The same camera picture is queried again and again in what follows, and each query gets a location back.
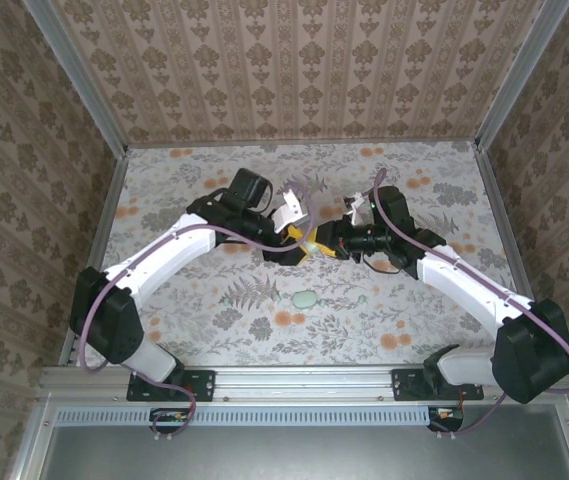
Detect floral patterned table mat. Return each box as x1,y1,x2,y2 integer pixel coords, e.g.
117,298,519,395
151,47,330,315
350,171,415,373
88,142,535,369

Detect grey sheet metal panel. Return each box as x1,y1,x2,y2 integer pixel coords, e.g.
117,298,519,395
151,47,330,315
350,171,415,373
13,399,569,480

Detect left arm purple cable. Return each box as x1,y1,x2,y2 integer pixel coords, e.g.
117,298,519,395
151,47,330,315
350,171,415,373
76,182,315,441

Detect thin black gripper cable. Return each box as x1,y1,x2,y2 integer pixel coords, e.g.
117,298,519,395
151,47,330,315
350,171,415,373
362,251,406,275

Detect aluminium back frame rail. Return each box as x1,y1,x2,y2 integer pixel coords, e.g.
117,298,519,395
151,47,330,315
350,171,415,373
126,139,480,150

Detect aluminium side frame rail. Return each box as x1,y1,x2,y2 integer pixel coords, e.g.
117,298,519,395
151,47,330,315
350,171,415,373
58,149,130,374
472,147,538,306

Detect aluminium front frame rail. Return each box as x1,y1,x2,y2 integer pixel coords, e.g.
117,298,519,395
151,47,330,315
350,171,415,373
38,365,569,402

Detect slotted grey cable duct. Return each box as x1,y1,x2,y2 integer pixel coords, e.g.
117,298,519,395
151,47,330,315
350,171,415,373
56,407,465,427

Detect aluminium frame corner post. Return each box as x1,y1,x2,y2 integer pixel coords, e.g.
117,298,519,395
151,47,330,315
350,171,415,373
21,0,130,157
473,0,569,151

